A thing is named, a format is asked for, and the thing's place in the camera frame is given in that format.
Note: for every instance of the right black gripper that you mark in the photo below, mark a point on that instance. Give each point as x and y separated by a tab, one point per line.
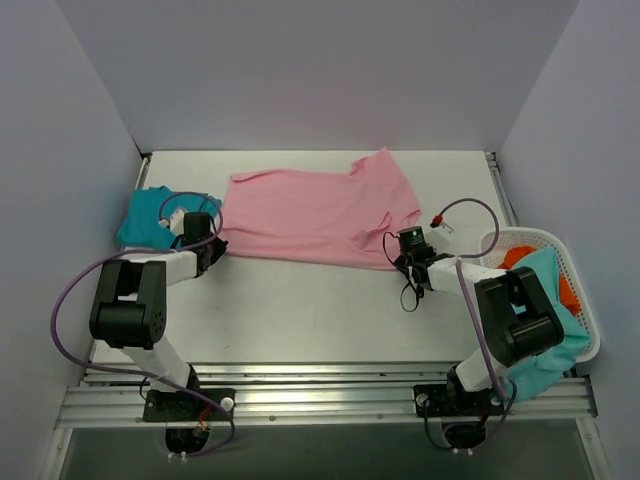
403	262

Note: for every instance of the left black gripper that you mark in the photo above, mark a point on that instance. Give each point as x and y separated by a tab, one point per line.
218	248

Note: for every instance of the pink t shirt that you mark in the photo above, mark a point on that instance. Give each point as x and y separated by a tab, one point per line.
325	218

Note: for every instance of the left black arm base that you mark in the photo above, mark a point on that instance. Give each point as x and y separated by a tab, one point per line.
197	414

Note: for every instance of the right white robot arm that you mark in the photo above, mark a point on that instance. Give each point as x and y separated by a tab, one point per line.
510	311

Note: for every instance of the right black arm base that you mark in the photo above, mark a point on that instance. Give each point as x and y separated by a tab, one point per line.
456	420

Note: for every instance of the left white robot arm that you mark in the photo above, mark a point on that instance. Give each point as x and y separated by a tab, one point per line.
129	311

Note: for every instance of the folded teal t shirt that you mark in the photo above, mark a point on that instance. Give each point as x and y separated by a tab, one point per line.
142	225

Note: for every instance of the white plastic laundry basket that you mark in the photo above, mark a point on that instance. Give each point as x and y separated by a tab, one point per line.
510	237

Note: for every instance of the orange t shirt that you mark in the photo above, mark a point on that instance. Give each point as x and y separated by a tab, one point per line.
566	295

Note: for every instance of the light turquoise t shirt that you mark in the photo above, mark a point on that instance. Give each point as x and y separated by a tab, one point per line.
538	373

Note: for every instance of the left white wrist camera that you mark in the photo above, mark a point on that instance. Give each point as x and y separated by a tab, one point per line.
175	222

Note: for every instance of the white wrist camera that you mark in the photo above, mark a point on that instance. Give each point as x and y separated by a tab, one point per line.
175	222
440	227

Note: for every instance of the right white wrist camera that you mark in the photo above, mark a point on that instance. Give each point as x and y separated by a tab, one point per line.
440	227

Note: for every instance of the aluminium mounting rail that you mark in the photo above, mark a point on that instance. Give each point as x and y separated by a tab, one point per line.
269	394

